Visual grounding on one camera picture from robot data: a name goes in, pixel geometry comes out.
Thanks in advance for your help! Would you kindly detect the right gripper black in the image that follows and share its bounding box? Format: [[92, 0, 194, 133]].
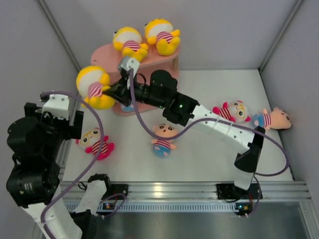
[[104, 76, 166, 109]]

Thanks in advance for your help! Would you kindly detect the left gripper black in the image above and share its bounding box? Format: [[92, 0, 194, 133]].
[[25, 103, 82, 160]]

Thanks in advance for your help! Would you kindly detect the white pink bear plush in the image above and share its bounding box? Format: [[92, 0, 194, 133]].
[[212, 100, 251, 123], [75, 127, 115, 161]]

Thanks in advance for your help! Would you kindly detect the boy doll plush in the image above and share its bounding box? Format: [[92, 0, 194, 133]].
[[151, 123, 178, 158], [251, 107, 292, 130], [120, 104, 134, 113]]

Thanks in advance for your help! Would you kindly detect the yellow frog plush toy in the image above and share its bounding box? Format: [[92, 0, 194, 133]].
[[144, 18, 180, 56]]

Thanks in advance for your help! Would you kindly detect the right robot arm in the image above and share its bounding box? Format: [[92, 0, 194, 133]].
[[103, 70, 265, 198]]

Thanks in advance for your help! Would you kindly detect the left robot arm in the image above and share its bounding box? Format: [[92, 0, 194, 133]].
[[6, 103, 113, 239]]

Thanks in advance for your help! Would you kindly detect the boy doll plush in shelf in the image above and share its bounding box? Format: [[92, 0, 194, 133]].
[[120, 104, 134, 113]]

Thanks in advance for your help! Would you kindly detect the pink three-tier shelf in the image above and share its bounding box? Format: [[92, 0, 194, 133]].
[[91, 43, 180, 116]]

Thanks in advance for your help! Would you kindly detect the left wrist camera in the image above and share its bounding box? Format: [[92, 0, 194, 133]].
[[41, 94, 69, 120]]

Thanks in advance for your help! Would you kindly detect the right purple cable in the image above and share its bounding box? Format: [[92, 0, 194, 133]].
[[126, 69, 291, 220]]

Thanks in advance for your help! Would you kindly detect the white slotted cable duct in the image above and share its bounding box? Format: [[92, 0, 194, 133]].
[[64, 201, 240, 212]]

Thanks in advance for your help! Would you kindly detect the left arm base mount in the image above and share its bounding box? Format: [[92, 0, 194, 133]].
[[102, 183, 129, 199]]

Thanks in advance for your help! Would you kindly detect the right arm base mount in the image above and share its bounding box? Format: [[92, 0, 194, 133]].
[[216, 183, 263, 201]]

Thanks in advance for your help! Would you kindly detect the aluminium front rail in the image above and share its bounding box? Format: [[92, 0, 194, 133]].
[[59, 181, 312, 201]]

